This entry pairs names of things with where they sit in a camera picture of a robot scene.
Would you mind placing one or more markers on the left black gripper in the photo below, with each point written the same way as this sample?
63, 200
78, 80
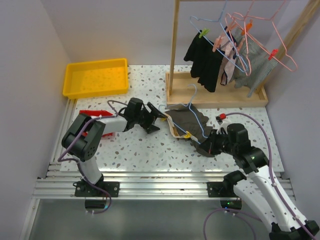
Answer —
149, 126

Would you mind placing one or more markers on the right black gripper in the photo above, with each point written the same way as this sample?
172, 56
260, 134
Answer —
209, 146

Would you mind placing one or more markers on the grey brown underwear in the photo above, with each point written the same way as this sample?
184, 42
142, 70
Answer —
175, 133

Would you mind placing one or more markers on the blue wire hanger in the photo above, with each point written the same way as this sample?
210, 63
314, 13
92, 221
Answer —
186, 118
218, 21

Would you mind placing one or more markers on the black underwear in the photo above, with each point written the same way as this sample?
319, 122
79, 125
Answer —
205, 63

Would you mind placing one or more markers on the pink clothespin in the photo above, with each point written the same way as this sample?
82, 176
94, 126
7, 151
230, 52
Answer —
217, 43

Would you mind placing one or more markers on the green clothespin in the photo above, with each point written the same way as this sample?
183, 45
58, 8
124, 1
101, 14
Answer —
203, 32

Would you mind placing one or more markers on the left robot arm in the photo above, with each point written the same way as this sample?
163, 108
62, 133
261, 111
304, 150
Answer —
83, 137

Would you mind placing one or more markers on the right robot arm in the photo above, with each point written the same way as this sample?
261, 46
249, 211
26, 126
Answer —
256, 184

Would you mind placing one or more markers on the grey striped underwear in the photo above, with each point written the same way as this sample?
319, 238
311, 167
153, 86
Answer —
261, 66

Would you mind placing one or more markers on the pink underwear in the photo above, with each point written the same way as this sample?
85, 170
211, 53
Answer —
227, 66

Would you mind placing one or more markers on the wooden clothes rack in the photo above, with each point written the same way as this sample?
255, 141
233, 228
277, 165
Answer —
177, 90

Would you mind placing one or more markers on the red plastic bin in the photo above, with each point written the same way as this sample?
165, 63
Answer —
100, 114

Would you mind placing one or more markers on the yellow plastic tray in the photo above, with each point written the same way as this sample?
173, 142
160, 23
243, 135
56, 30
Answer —
98, 78

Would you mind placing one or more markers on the red clothespin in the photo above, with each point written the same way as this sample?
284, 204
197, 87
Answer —
272, 54

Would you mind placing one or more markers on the orange clothespin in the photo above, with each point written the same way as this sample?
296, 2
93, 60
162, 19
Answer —
247, 27

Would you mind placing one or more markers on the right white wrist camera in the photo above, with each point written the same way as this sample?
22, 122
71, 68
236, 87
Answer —
223, 123

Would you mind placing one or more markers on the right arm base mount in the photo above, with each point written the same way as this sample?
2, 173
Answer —
216, 189

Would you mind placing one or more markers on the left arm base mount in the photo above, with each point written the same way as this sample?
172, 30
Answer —
83, 189

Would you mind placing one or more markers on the aluminium rail frame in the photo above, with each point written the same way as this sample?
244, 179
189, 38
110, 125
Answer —
158, 166

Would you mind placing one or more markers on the pink wire hanger front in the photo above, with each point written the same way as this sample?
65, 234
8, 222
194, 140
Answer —
236, 21

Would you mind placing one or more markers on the pink wire hanger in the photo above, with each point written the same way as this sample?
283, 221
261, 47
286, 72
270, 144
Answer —
277, 32
236, 21

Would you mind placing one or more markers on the pink wire hanger rear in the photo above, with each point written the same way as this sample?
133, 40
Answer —
277, 32

